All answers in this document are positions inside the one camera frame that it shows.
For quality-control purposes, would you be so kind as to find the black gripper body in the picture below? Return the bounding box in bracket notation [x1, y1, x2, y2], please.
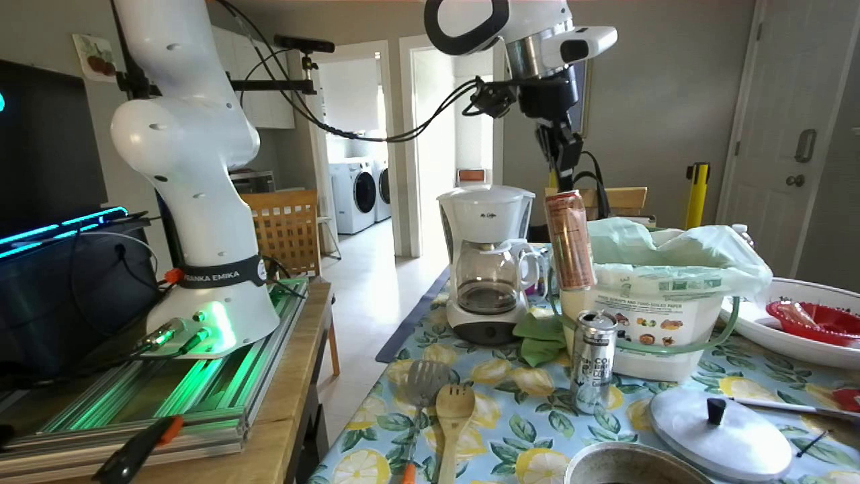
[517, 68, 585, 128]

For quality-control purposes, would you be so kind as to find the silver drink can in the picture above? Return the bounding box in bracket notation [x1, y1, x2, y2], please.
[570, 308, 617, 416]

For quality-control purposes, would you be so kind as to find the pale green bin liner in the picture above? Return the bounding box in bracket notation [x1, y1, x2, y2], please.
[585, 215, 774, 303]

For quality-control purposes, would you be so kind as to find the white plastic bin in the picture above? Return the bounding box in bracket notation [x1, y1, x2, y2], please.
[550, 266, 742, 386]

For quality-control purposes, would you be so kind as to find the wooden chair back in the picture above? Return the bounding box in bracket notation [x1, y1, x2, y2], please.
[585, 182, 653, 225]

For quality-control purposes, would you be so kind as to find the white coffee maker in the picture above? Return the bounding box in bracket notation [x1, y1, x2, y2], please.
[434, 182, 550, 349]

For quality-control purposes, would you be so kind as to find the glass coffee carafe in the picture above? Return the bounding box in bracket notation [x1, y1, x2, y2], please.
[450, 241, 548, 320]

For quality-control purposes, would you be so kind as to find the white washing machine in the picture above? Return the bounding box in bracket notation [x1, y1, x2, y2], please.
[374, 159, 395, 225]
[327, 159, 380, 236]

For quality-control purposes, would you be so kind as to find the green cloth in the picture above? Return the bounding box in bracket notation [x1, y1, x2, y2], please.
[511, 307, 570, 370]

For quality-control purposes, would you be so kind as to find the white door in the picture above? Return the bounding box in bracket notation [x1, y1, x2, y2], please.
[714, 0, 860, 283]

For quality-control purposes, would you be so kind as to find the metal door deadbolt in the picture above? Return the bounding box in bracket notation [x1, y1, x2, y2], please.
[792, 127, 818, 167]

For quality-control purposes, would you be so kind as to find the metal slotted spatula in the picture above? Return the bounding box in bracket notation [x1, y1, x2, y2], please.
[397, 357, 450, 484]

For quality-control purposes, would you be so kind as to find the lemon print tablecloth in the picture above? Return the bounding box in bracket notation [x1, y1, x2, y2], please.
[305, 266, 860, 484]

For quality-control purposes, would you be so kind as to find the red and white plate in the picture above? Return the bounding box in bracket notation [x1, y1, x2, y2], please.
[727, 273, 860, 370]

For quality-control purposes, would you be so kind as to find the metal cooking pot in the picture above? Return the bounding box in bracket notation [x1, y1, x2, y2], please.
[562, 440, 714, 484]

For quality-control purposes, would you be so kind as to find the white pot lid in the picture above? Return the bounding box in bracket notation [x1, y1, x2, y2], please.
[648, 385, 798, 484]

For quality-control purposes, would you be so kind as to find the thin black stick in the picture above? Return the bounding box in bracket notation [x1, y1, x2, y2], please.
[789, 429, 827, 459]

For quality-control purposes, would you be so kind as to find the black box with cyan light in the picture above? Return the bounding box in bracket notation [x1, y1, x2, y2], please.
[0, 203, 169, 389]

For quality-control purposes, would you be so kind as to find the black monitor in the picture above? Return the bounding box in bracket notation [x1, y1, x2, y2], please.
[0, 57, 109, 240]

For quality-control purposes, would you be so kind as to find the orange and black screwdriver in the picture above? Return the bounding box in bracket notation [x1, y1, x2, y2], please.
[90, 414, 187, 484]

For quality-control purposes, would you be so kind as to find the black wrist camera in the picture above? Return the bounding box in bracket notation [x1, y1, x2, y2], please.
[462, 76, 523, 120]

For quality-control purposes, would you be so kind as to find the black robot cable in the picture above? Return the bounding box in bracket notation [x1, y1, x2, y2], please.
[212, 0, 504, 145]

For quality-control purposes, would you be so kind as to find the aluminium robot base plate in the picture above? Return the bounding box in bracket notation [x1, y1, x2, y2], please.
[0, 277, 311, 467]

